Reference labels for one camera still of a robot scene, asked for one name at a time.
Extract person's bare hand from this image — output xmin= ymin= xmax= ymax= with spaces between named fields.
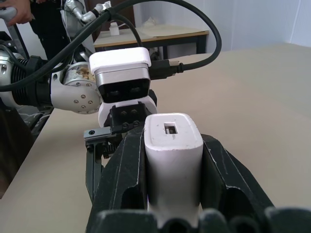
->
xmin=0 ymin=0 xmax=34 ymax=27

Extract dark furniture beside table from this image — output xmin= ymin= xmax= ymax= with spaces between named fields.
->
xmin=0 ymin=105 xmax=54 ymax=200

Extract person in dark clothes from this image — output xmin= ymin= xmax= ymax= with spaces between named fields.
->
xmin=28 ymin=0 xmax=71 ymax=62

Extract crumpled white paper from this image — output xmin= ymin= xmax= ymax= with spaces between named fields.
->
xmin=142 ymin=17 xmax=159 ymax=28

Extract white charger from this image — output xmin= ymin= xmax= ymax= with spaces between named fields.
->
xmin=144 ymin=112 xmax=204 ymax=230

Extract wooden table with black frame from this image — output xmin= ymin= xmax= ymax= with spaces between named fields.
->
xmin=93 ymin=24 xmax=210 ymax=59

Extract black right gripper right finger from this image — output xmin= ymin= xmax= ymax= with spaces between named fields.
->
xmin=201 ymin=134 xmax=276 ymax=212

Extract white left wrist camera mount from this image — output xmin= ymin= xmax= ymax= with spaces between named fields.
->
xmin=88 ymin=47 xmax=158 ymax=127

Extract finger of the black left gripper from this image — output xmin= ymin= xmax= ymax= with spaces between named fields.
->
xmin=85 ymin=142 xmax=104 ymax=204

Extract thin black cable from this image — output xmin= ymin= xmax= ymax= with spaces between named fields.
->
xmin=106 ymin=13 xmax=143 ymax=49

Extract grey handle bar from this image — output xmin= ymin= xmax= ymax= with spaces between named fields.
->
xmin=0 ymin=6 xmax=28 ymax=59

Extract silver robot body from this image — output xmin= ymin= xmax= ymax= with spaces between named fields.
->
xmin=62 ymin=0 xmax=113 ymax=53

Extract left robot arm with camera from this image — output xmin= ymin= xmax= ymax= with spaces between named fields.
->
xmin=0 ymin=0 xmax=222 ymax=92

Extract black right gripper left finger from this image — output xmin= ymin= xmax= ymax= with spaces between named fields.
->
xmin=93 ymin=126 xmax=148 ymax=212

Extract small white bottle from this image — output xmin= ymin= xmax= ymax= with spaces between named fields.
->
xmin=109 ymin=21 xmax=120 ymax=36

